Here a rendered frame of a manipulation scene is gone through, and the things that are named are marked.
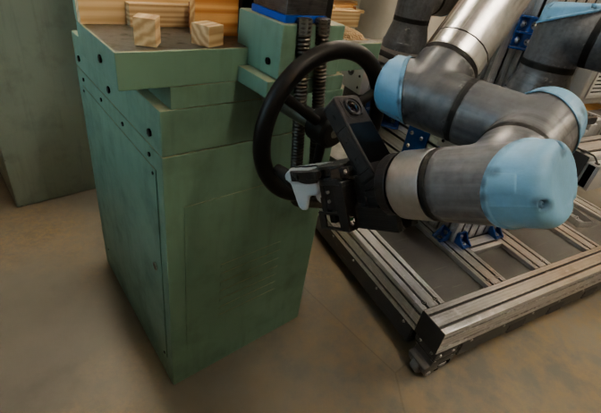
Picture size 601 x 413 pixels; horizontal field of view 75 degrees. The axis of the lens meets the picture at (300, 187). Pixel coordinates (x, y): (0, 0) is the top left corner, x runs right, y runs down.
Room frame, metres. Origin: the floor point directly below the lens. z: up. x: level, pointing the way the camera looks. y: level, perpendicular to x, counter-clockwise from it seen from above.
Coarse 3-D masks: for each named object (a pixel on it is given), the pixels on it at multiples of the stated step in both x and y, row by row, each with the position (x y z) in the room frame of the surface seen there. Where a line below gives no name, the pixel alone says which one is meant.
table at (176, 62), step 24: (96, 24) 0.71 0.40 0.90; (120, 24) 0.74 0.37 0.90; (96, 48) 0.64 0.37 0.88; (120, 48) 0.59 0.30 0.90; (144, 48) 0.61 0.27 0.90; (168, 48) 0.63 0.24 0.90; (192, 48) 0.66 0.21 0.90; (216, 48) 0.69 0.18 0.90; (240, 48) 0.72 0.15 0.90; (120, 72) 0.57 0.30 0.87; (144, 72) 0.60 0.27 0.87; (168, 72) 0.62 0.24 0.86; (192, 72) 0.65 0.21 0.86; (216, 72) 0.68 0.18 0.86; (240, 72) 0.71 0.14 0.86; (264, 72) 0.69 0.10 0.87; (336, 72) 0.77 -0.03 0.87; (264, 96) 0.65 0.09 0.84
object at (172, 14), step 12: (132, 12) 0.74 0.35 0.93; (144, 12) 0.75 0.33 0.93; (156, 12) 0.77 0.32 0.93; (168, 12) 0.78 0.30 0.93; (180, 12) 0.80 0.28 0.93; (336, 12) 1.08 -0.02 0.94; (348, 12) 1.11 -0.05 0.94; (132, 24) 0.74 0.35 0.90; (168, 24) 0.78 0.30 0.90; (180, 24) 0.80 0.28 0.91; (348, 24) 1.12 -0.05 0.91
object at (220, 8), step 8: (192, 0) 0.75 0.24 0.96; (200, 0) 0.75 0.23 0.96; (208, 0) 0.76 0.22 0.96; (216, 0) 0.77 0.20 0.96; (224, 0) 0.78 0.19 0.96; (232, 0) 0.79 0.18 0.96; (192, 8) 0.75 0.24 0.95; (200, 8) 0.75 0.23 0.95; (208, 8) 0.76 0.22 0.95; (216, 8) 0.77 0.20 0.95; (224, 8) 0.78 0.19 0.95; (232, 8) 0.79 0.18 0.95; (192, 16) 0.75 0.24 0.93; (200, 16) 0.75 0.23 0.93; (208, 16) 0.76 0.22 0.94; (216, 16) 0.77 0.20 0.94; (224, 16) 0.78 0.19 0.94; (232, 16) 0.79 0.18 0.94; (224, 24) 0.78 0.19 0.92; (232, 24) 0.80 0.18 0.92; (224, 32) 0.78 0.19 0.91; (232, 32) 0.80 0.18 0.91
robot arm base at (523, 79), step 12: (528, 60) 0.98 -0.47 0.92; (516, 72) 0.99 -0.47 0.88; (528, 72) 0.96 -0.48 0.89; (540, 72) 0.95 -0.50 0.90; (552, 72) 0.94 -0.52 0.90; (564, 72) 0.94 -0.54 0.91; (504, 84) 1.02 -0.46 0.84; (516, 84) 0.97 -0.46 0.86; (528, 84) 0.95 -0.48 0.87; (540, 84) 0.94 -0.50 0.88; (552, 84) 0.93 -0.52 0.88; (564, 84) 0.94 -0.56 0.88
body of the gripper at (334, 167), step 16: (384, 160) 0.39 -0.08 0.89; (336, 176) 0.41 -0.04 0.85; (352, 176) 0.41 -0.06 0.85; (384, 176) 0.37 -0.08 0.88; (336, 192) 0.40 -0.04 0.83; (352, 192) 0.40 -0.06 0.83; (368, 192) 0.39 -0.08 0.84; (384, 192) 0.36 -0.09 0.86; (336, 208) 0.40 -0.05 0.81; (352, 208) 0.40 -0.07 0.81; (368, 208) 0.39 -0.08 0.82; (384, 208) 0.36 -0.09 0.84; (368, 224) 0.38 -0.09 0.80; (384, 224) 0.37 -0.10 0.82; (400, 224) 0.36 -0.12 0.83
